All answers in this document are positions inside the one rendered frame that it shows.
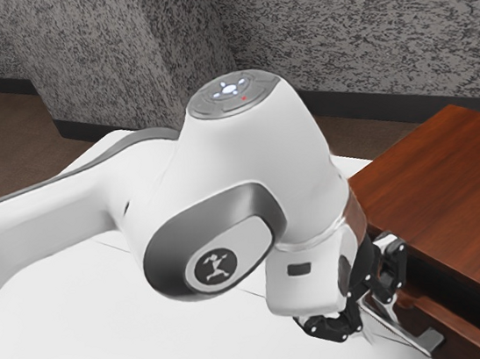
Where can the brown wooden drawer cabinet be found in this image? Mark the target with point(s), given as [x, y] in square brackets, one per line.
[442, 170]

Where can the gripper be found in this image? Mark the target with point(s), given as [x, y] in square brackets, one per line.
[363, 266]

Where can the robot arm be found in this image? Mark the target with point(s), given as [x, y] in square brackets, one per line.
[236, 153]

